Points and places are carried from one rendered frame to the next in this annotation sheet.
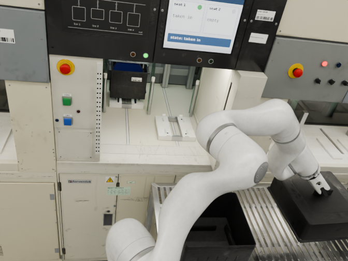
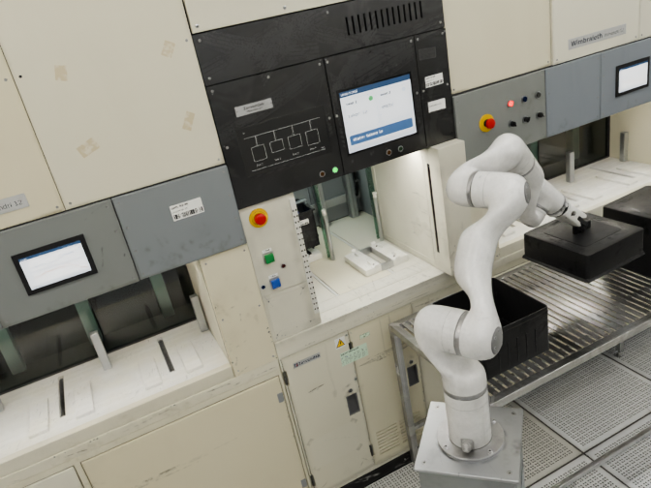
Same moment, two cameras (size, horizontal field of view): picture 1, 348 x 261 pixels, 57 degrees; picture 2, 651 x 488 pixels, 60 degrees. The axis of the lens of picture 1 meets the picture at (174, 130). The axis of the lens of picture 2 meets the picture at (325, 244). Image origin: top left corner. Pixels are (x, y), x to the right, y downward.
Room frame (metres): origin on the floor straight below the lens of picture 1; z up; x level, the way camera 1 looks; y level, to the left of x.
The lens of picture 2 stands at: (-0.68, 0.47, 2.00)
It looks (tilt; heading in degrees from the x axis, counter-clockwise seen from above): 24 degrees down; 353
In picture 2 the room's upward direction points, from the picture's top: 12 degrees counter-clockwise
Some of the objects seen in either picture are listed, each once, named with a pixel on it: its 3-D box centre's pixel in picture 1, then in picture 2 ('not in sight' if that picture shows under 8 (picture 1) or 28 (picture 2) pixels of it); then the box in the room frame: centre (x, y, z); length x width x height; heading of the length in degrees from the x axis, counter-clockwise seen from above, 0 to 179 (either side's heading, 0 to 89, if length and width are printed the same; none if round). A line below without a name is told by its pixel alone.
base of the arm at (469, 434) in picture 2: not in sight; (467, 411); (0.52, 0.03, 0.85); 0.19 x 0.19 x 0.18
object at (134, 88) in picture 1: (128, 73); (286, 223); (1.80, 0.34, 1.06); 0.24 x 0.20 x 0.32; 104
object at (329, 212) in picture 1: (318, 200); (581, 239); (1.01, -0.64, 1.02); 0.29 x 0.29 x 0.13; 17
